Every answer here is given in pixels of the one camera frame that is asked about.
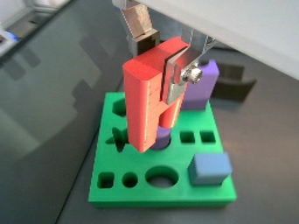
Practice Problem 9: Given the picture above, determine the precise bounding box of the blue square block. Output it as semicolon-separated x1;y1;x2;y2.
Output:
188;152;232;186

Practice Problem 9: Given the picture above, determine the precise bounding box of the purple cylinder peg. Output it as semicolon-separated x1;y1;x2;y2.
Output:
151;127;172;150

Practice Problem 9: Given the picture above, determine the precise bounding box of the black curved holder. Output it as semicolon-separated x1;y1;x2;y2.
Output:
211;64;258;102

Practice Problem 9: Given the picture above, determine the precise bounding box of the tall purple notched block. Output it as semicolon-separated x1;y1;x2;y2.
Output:
182;60;220;110

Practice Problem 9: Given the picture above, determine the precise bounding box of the green shape sorter board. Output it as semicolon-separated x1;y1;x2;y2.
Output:
88;92;236;207

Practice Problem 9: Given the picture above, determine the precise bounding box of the red square-circle block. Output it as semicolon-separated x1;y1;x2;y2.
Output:
123;37;187;152

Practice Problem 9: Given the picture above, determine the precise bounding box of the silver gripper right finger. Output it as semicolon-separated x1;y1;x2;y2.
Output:
162;28;218;104

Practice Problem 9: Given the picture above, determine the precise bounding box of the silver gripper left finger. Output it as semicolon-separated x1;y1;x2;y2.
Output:
112;0;160;57

